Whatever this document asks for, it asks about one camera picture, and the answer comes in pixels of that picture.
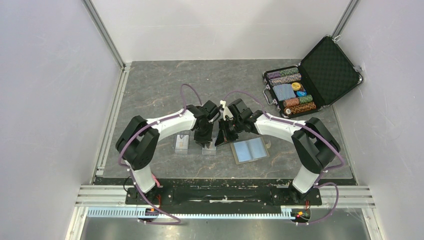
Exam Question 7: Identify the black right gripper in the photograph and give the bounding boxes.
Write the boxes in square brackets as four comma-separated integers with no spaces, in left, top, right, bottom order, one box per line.
[215,117,244,147]

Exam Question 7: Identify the clear acrylic card box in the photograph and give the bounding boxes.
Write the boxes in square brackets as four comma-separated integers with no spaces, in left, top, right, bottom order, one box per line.
[175,134,190,155]
[201,137,217,156]

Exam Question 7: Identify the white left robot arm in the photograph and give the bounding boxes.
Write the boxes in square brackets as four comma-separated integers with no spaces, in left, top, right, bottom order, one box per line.
[115,100,220,204]

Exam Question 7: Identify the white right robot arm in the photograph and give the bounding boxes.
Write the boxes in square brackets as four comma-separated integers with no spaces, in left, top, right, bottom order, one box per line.
[215,98,343,204]

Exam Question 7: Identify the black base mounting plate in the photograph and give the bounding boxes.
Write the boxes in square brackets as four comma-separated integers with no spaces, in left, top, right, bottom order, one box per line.
[145,178,323,215]

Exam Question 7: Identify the poker chips in case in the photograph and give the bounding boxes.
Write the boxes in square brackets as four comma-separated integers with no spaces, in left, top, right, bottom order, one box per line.
[263,66,319,118]

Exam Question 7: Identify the black poker chip case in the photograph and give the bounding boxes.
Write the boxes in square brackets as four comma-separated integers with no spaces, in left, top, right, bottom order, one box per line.
[277,35,364,114]

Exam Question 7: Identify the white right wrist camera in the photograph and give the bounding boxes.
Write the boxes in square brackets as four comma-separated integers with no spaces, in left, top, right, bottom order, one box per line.
[219,100,234,121]

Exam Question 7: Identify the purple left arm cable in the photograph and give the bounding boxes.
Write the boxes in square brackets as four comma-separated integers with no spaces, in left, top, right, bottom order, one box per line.
[117,83,204,227]

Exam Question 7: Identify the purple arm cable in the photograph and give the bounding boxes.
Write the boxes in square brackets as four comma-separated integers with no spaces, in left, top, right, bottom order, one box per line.
[117,83,204,227]
[222,90,346,226]

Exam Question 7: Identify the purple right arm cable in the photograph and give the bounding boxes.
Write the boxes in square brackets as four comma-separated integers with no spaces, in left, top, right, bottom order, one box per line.
[222,90,346,226]

